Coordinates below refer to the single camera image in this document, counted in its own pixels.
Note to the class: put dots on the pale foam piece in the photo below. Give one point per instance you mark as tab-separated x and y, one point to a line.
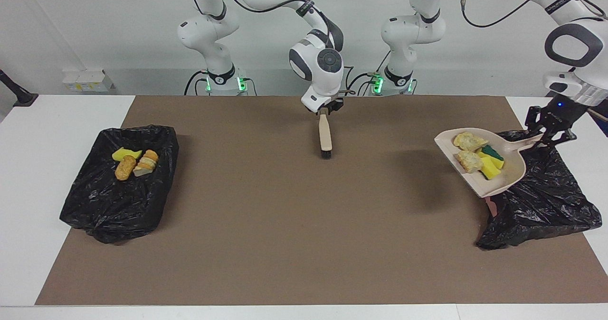
470	162
469	141

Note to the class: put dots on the black stand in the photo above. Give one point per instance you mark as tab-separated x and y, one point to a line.
21	97

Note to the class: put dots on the white wall socket box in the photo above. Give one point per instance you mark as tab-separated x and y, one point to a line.
88	81

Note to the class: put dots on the striped toy croissant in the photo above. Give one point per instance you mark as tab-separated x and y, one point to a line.
146	163

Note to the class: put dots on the beige plastic dustpan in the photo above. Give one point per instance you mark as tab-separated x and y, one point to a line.
510	168

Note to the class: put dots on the brown table mat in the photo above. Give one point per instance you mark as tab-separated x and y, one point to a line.
304	272

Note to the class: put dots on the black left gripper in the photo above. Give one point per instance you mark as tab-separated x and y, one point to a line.
563	113

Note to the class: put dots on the pink bin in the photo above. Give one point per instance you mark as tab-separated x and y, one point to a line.
493	206

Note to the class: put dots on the beige brush black bristles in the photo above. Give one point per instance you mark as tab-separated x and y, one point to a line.
325	135

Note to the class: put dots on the large wavy yellow sponge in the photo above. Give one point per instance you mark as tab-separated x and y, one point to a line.
123	154

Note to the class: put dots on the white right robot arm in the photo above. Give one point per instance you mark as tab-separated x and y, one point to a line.
209	30

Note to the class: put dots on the brown toy bread roll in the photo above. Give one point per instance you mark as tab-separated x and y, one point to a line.
125	168

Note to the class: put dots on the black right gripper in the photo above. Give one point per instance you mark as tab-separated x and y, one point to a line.
331	106

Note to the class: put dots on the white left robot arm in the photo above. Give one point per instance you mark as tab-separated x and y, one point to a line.
413	28

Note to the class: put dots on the yellow sponge piece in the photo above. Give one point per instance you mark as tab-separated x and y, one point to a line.
495	153
491	170

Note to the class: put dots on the black trash bag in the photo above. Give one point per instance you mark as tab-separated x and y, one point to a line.
546	206
95	201

